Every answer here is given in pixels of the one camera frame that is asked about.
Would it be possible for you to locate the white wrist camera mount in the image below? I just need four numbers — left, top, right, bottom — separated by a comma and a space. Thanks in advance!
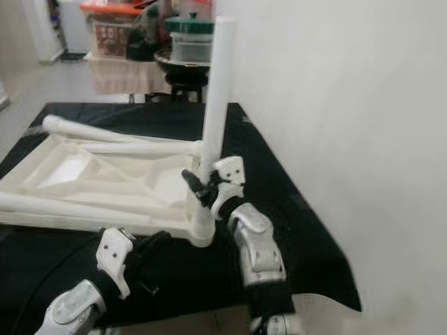
96, 228, 135, 301
210, 156, 247, 218

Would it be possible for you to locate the black tablecloth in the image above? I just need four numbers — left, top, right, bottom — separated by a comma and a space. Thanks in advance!
0, 103, 362, 332

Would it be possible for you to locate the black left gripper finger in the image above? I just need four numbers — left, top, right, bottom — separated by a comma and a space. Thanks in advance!
138, 230, 173, 261

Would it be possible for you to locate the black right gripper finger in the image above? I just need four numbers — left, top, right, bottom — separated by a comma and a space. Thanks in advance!
182, 170, 209, 203

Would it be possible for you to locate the white plastic table leg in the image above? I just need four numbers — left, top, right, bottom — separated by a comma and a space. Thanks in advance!
192, 17, 238, 246
42, 115, 154, 144
80, 140, 203, 158
0, 192, 151, 224

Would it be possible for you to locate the clear plastic container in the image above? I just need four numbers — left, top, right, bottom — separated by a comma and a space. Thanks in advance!
171, 32, 214, 62

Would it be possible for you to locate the beige table cover cloth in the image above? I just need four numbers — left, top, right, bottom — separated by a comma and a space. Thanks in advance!
87, 52, 168, 95

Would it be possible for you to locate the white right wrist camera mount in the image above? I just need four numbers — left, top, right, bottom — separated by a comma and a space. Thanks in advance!
210, 156, 247, 218

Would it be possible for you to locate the green pot lid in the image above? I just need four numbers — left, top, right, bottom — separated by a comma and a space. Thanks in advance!
166, 13, 215, 34

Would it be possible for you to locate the orange lidded storage box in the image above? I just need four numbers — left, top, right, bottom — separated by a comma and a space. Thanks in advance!
79, 2, 137, 58

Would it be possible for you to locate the white cabinet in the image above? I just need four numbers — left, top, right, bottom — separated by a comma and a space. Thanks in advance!
56, 0, 88, 55

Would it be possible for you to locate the white plastic table top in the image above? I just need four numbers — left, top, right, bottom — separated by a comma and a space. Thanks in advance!
0, 133, 216, 247

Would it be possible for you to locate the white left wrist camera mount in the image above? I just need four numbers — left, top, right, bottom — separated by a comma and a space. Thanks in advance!
96, 228, 135, 301

